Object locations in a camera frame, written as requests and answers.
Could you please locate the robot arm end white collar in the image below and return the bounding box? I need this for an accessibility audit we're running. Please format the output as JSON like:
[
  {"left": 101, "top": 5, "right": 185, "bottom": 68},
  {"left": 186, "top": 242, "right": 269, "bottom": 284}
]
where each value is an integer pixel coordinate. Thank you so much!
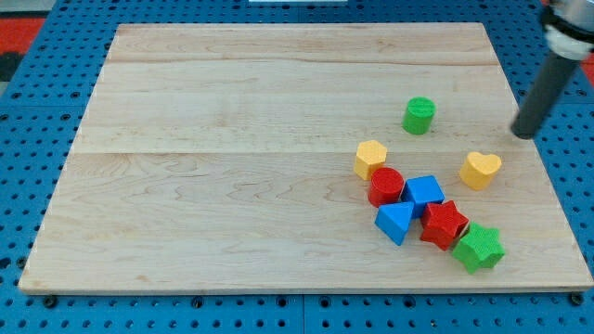
[{"left": 540, "top": 0, "right": 593, "bottom": 62}]

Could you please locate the yellow heart block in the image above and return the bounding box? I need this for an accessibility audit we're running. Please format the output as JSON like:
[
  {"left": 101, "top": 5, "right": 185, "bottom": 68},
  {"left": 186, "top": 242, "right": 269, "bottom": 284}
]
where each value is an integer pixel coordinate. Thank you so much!
[{"left": 458, "top": 151, "right": 502, "bottom": 190}]

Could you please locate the yellow hexagon block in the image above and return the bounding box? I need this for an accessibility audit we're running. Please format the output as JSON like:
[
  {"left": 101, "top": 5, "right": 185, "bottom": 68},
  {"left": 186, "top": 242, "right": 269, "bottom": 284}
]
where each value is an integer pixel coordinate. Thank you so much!
[{"left": 354, "top": 140, "right": 387, "bottom": 181}]

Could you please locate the wooden board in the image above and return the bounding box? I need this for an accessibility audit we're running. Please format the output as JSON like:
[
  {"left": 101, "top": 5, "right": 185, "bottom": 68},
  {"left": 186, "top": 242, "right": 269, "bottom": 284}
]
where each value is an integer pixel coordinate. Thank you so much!
[{"left": 19, "top": 23, "right": 593, "bottom": 295}]

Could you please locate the red cylinder block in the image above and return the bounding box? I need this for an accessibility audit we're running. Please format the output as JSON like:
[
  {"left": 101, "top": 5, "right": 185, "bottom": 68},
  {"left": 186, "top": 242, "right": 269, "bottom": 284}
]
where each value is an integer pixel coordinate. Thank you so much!
[{"left": 368, "top": 167, "right": 405, "bottom": 208}]

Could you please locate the blue triangle block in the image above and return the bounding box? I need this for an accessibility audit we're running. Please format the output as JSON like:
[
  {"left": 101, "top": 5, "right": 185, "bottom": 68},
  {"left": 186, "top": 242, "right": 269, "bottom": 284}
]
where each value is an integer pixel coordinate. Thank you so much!
[{"left": 375, "top": 201, "right": 414, "bottom": 246}]

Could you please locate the blue cube block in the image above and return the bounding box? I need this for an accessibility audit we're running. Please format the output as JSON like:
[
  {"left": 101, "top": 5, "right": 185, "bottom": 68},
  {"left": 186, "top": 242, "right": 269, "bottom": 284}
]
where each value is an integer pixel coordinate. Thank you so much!
[{"left": 400, "top": 175, "right": 445, "bottom": 219}]

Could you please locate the green cylinder block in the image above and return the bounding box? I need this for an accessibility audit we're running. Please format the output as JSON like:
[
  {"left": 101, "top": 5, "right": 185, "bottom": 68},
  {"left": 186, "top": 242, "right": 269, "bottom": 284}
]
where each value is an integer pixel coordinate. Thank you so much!
[{"left": 402, "top": 96, "right": 436, "bottom": 135}]

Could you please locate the red star block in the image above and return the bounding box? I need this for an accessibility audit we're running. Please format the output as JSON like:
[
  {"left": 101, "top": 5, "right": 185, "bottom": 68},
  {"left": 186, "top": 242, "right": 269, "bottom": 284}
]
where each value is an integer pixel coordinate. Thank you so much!
[{"left": 420, "top": 200, "right": 470, "bottom": 251}]

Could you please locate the green star block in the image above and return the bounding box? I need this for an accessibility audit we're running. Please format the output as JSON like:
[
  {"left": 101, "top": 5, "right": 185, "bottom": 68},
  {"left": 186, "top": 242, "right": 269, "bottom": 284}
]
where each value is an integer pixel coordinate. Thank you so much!
[{"left": 452, "top": 221, "right": 506, "bottom": 274}]

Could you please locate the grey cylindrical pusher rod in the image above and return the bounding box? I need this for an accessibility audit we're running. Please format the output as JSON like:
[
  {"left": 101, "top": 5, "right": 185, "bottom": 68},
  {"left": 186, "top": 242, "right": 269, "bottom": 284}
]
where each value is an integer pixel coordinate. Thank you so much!
[{"left": 510, "top": 51, "right": 580, "bottom": 139}]

